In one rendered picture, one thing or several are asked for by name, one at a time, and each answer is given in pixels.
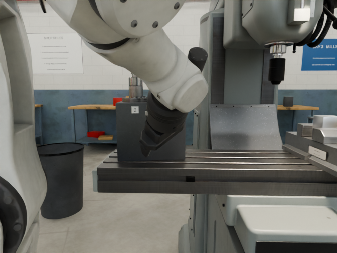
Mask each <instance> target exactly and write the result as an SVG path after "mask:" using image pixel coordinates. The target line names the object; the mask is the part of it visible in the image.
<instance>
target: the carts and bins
mask: <svg viewBox="0 0 337 253"><path fill-rule="evenodd" d="M307 118H308V119H307V123H311V119H312V120H313V117H311V116H308V117H307ZM37 151H38V155H39V158H40V162H41V163H42V165H43V166H44V168H45V171H46V173H47V178H48V190H47V195H46V197H45V199H44V202H43V204H42V206H41V207H40V211H41V215H42V217H44V218H46V219H62V218H66V217H69V216H72V215H74V214H76V213H78V212H79V211H80V210H81V209H82V207H83V152H84V145H83V144H81V143H73V142H63V143H52V144H45V145H40V146H37Z"/></svg>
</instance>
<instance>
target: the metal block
mask: <svg viewBox="0 0 337 253"><path fill-rule="evenodd" d="M312 128H337V116H334V115H314V116H313V127H312Z"/></svg>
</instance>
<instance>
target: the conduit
mask: <svg viewBox="0 0 337 253"><path fill-rule="evenodd" d="M325 1H326V3H327V6H328V10H329V11H330V12H332V13H333V14H334V1H333V0H325ZM324 17H325V16H324V12H322V14H321V16H320V19H319V20H318V22H317V26H316V29H315V31H314V29H313V30H312V31H311V32H310V33H309V34H308V35H307V36H306V37H305V38H304V39H303V40H302V41H300V42H298V43H296V46H299V47H301V46H304V45H305V44H307V46H309V47H311V48H313V47H316V46H318V45H319V44H320V43H321V42H322V41H323V39H324V38H325V36H326V35H327V33H328V31H329V29H330V26H331V23H332V20H331V19H330V18H329V17H327V20H326V23H325V26H324V28H323V30H322V32H321V29H322V27H323V23H324ZM313 31H314V32H313ZM320 32H321V34H320V36H319V37H318V38H317V36H318V35H319V33H320ZM316 38H317V40H316V41H314V42H313V40H315V39H316Z"/></svg>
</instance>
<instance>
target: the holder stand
mask: <svg viewBox="0 0 337 253"><path fill-rule="evenodd" d="M146 107H147V98H123V99H122V101H121V102H118V103H116V134H117V160H118V161H152V160H184V159H185V147H186V121H185V123H184V127H183V130H182V131H180V132H179V133H178V134H177V135H175V136H174V137H173V138H171V139H170V140H169V141H168V142H166V143H165V144H164V145H162V146H161V147H160V148H159V149H157V150H156V151H154V150H151V151H150V153H149V156H148V157H145V156H144V155H143V154H142V153H141V147H140V143H139V141H140V139H141V131H142V130H143V129H144V128H145V121H146V120H147V119H146V115H145V111H146Z"/></svg>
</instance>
